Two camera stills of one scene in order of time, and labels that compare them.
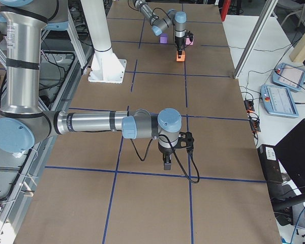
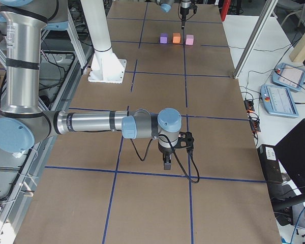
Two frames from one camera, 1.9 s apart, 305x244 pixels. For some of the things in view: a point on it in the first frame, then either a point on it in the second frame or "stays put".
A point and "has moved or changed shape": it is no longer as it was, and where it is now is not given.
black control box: [270, 163] stays put
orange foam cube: [182, 59] has moved or changed shape
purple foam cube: [163, 38] stays put
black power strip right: [255, 125] stays put
